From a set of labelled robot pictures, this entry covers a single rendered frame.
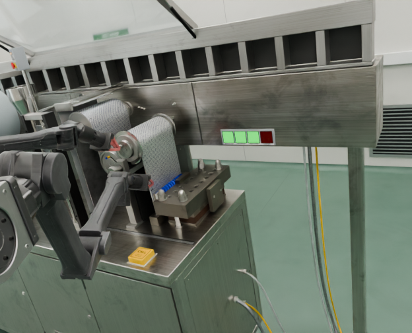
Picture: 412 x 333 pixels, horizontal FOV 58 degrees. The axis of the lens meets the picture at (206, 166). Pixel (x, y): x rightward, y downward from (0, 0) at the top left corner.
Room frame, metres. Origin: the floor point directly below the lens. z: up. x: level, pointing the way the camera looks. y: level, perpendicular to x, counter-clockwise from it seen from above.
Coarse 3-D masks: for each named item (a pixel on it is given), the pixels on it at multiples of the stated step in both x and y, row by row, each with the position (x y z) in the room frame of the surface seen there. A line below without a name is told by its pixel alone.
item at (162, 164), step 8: (168, 144) 1.59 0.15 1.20; (152, 152) 1.49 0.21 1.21; (160, 152) 1.53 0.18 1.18; (168, 152) 1.58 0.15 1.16; (176, 152) 1.63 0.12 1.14; (144, 160) 1.44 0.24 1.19; (152, 160) 1.48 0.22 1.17; (160, 160) 1.52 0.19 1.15; (168, 160) 1.57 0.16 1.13; (176, 160) 1.62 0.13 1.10; (152, 168) 1.47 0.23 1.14; (160, 168) 1.51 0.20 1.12; (168, 168) 1.56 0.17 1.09; (176, 168) 1.61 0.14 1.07; (152, 176) 1.46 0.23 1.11; (160, 176) 1.50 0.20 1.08; (168, 176) 1.55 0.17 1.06; (160, 184) 1.49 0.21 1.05; (152, 192) 1.44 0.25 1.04
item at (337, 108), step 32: (64, 96) 2.11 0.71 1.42; (128, 96) 1.86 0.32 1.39; (160, 96) 1.75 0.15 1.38; (192, 96) 1.66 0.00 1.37; (224, 96) 1.57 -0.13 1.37; (256, 96) 1.49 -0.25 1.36; (288, 96) 1.42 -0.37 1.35; (320, 96) 1.35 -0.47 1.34; (352, 96) 1.29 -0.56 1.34; (192, 128) 1.67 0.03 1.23; (224, 128) 1.58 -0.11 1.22; (256, 128) 1.50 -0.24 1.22; (288, 128) 1.43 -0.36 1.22; (320, 128) 1.36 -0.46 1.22; (352, 128) 1.29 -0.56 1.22
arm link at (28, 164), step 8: (24, 152) 0.66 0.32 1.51; (32, 152) 0.66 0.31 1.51; (40, 152) 0.66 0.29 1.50; (16, 160) 0.63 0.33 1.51; (24, 160) 0.63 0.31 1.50; (32, 160) 0.62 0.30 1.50; (40, 160) 0.62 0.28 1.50; (16, 168) 0.62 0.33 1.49; (24, 168) 0.62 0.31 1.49; (32, 168) 0.62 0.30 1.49; (40, 168) 0.62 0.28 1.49; (24, 176) 0.61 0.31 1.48; (32, 176) 0.61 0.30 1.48; (40, 176) 0.61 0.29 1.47; (40, 184) 0.61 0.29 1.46; (48, 200) 0.63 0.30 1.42
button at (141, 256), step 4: (140, 248) 1.21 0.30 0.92; (144, 248) 1.21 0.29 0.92; (148, 248) 1.20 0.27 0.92; (136, 252) 1.19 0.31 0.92; (140, 252) 1.18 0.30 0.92; (144, 252) 1.18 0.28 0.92; (148, 252) 1.17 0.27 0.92; (152, 252) 1.18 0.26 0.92; (132, 256) 1.17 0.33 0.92; (136, 256) 1.16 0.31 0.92; (140, 256) 1.16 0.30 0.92; (144, 256) 1.15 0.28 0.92; (148, 256) 1.16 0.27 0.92; (152, 256) 1.18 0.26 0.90; (132, 260) 1.16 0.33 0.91; (136, 260) 1.15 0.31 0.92; (140, 260) 1.14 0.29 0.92; (144, 260) 1.14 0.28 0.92; (148, 260) 1.15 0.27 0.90; (140, 264) 1.14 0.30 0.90; (144, 264) 1.13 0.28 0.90
